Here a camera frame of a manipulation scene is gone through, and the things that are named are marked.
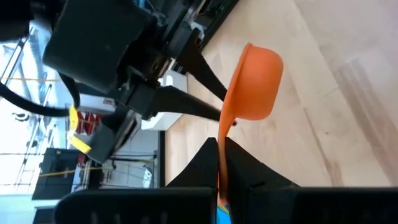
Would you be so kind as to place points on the black perforated computer case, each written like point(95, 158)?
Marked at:
point(53, 186)

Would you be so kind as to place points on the white plastic basket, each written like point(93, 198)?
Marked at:
point(155, 123)

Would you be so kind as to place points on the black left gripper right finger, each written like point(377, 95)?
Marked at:
point(295, 205)

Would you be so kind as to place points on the red white striped object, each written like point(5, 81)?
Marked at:
point(88, 123)

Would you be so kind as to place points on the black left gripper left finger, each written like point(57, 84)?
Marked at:
point(140, 205)

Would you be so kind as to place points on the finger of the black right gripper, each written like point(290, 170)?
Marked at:
point(199, 68)
point(186, 102)

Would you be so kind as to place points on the orange measuring cup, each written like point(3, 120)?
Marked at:
point(255, 90)

